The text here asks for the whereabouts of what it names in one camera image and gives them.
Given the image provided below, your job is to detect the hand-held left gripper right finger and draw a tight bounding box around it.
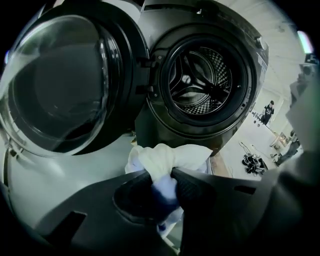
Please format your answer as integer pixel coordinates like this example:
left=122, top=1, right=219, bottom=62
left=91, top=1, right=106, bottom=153
left=172, top=167, right=268, bottom=256

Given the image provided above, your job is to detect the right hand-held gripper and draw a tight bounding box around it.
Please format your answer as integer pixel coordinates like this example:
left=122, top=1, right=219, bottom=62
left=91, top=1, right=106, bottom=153
left=289, top=53, right=320, bottom=101

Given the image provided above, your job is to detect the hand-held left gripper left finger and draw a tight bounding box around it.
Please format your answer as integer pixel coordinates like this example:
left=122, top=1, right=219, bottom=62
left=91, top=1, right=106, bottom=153
left=37, top=169, right=176, bottom=256

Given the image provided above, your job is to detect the lavender clothes garment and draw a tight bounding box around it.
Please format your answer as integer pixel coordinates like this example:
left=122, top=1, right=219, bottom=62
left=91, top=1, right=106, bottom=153
left=149, top=174, right=186, bottom=238

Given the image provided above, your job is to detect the white clothes garment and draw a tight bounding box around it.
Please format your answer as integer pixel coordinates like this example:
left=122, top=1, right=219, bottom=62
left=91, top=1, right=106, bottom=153
left=124, top=143, right=214, bottom=185

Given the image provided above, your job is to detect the round washing machine door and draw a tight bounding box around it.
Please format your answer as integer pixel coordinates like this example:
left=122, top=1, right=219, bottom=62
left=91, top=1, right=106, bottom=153
left=0, top=2, right=151, bottom=158

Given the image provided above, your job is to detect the person's white shirt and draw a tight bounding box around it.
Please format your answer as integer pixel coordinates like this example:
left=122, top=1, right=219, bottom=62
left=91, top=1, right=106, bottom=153
left=286, top=94, right=320, bottom=153

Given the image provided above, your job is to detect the bundle of black cables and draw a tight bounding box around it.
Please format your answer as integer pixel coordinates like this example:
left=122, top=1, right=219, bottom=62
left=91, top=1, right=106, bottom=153
left=240, top=152, right=269, bottom=175

